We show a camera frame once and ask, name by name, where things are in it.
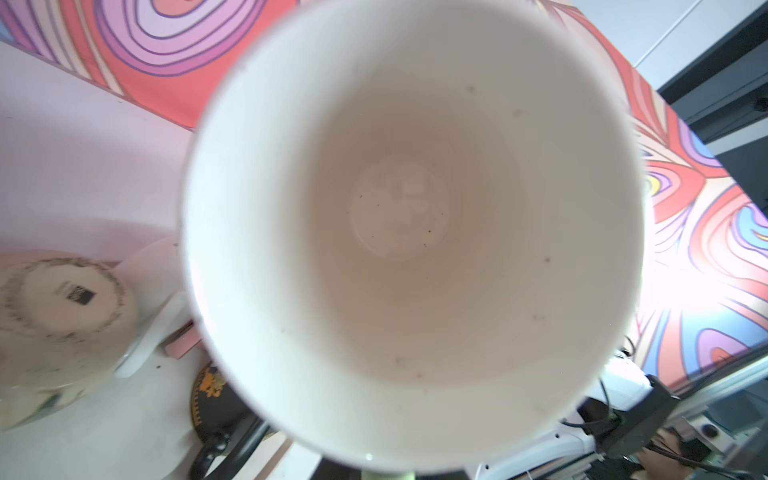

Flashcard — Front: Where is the cream speckled round mug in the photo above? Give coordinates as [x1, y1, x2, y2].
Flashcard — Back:
[0, 250, 140, 432]

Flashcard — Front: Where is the light green ceramic mug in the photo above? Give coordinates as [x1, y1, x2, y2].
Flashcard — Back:
[181, 1, 645, 474]

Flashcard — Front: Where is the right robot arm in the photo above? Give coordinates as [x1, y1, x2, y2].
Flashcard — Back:
[466, 353, 680, 479]

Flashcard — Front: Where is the pink ceramic mug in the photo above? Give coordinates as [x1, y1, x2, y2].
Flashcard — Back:
[163, 322, 202, 359]

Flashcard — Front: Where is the black patterned mug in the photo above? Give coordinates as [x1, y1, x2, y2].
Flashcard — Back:
[188, 363, 270, 479]

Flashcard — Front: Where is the beige rectangular tray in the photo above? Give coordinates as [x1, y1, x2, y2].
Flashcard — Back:
[1, 349, 209, 479]

